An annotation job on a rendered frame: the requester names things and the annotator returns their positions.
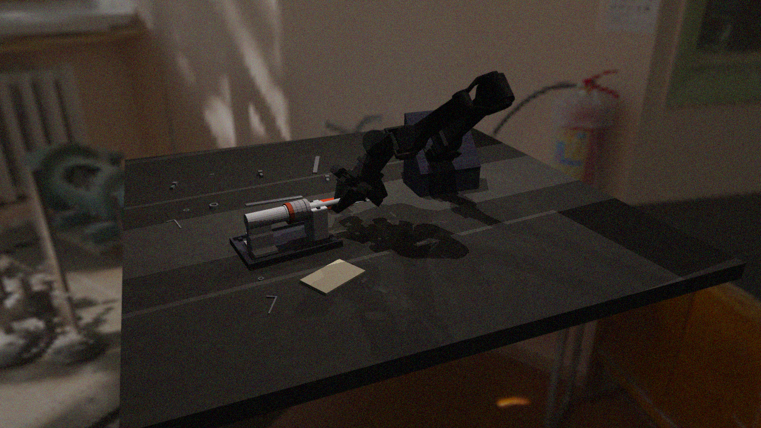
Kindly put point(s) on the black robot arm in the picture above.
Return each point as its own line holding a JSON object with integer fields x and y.
{"x": 445, "y": 125}

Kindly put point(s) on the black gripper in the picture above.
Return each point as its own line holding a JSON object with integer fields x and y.
{"x": 355, "y": 185}

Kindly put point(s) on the red-brown ring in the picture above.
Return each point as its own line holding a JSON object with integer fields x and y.
{"x": 291, "y": 213}

